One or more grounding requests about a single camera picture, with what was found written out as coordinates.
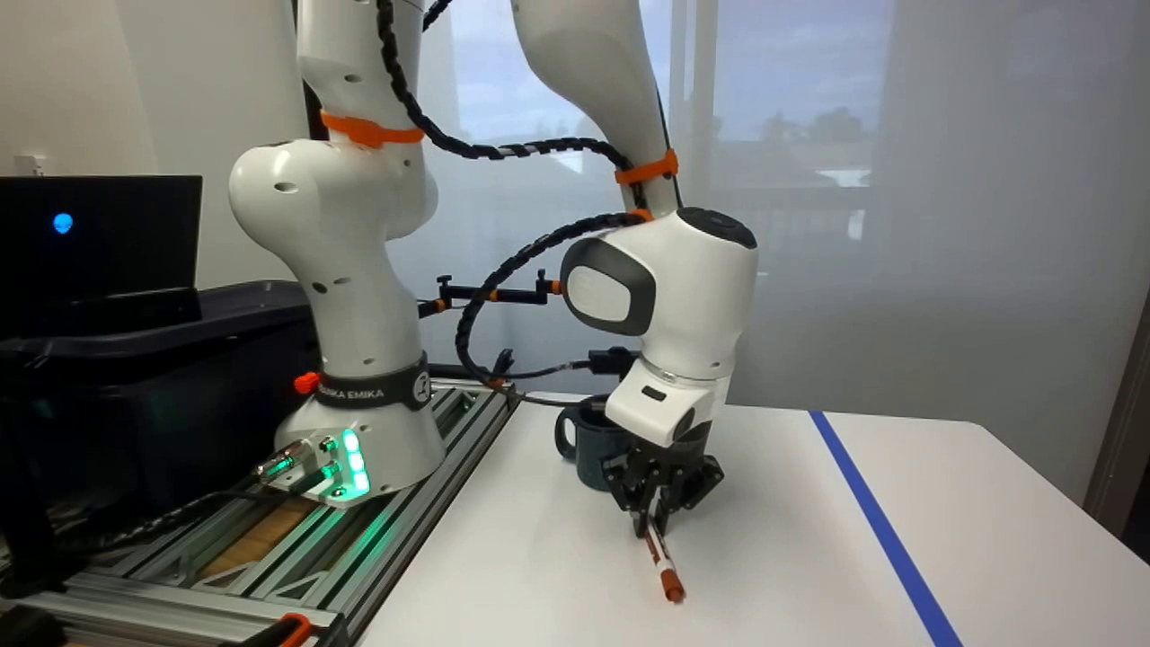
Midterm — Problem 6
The black storage bin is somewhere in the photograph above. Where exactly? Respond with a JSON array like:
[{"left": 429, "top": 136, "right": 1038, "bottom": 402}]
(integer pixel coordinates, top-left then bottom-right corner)
[{"left": 0, "top": 280, "right": 324, "bottom": 534}]

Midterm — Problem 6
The black braided cable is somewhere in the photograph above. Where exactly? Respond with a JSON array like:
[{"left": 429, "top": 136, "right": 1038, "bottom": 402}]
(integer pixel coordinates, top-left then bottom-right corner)
[{"left": 373, "top": 0, "right": 658, "bottom": 389}]

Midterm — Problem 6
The small black orange clamp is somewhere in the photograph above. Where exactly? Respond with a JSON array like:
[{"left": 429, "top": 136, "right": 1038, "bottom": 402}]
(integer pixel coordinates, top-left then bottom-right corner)
[{"left": 481, "top": 345, "right": 523, "bottom": 390}]

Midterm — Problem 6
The brown wooden board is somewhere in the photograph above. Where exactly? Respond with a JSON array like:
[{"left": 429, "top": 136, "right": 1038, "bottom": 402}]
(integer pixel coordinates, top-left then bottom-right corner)
[{"left": 194, "top": 497, "right": 317, "bottom": 587}]

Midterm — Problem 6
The aluminium extrusion base frame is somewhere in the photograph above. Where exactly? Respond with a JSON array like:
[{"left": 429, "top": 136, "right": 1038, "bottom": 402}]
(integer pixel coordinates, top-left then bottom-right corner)
[{"left": 23, "top": 374, "right": 528, "bottom": 647}]

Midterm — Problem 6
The white marker with orange cap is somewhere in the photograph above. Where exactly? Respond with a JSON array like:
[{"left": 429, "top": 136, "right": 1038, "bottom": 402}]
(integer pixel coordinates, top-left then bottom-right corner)
[{"left": 640, "top": 520, "right": 690, "bottom": 607}]

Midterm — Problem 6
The dark green ceramic mug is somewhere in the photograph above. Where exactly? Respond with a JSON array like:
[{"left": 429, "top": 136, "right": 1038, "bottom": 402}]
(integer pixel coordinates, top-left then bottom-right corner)
[{"left": 551, "top": 396, "right": 640, "bottom": 491}]

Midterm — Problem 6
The black monitor with blue light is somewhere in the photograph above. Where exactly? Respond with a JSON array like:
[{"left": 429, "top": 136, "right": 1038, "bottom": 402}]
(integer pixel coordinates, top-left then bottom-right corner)
[{"left": 0, "top": 171, "right": 205, "bottom": 340}]

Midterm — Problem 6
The orange frame clamp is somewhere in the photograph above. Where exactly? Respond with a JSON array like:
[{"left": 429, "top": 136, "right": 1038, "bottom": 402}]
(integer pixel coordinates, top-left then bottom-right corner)
[{"left": 275, "top": 610, "right": 320, "bottom": 647}]

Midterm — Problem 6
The white sheer curtain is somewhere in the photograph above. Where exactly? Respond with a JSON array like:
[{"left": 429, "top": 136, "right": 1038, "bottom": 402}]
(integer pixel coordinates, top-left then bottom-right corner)
[{"left": 405, "top": 0, "right": 1150, "bottom": 497}]

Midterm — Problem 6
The black articulated camera mount arm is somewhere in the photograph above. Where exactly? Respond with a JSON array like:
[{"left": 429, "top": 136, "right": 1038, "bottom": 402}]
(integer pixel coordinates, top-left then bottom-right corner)
[{"left": 419, "top": 271, "right": 569, "bottom": 325}]

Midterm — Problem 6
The blue tape strip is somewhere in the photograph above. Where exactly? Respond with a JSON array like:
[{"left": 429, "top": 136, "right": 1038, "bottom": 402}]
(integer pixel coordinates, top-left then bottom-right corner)
[{"left": 805, "top": 406, "right": 967, "bottom": 647}]

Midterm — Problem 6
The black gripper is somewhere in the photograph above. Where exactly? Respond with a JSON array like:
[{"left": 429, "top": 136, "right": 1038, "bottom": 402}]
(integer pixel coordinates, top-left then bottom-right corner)
[{"left": 601, "top": 419, "right": 730, "bottom": 538}]

